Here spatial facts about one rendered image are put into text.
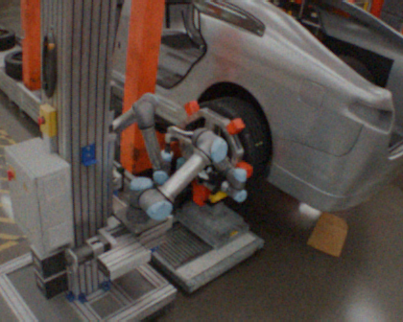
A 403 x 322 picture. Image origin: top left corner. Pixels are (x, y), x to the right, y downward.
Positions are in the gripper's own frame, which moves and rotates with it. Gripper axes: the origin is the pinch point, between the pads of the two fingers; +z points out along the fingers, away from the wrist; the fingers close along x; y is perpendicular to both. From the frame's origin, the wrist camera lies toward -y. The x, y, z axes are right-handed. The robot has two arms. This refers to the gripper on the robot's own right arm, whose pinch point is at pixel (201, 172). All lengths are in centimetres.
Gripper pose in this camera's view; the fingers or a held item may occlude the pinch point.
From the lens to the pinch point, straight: 277.9
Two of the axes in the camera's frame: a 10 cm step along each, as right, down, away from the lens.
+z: -7.0, -4.5, 5.6
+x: -7.0, 2.8, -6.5
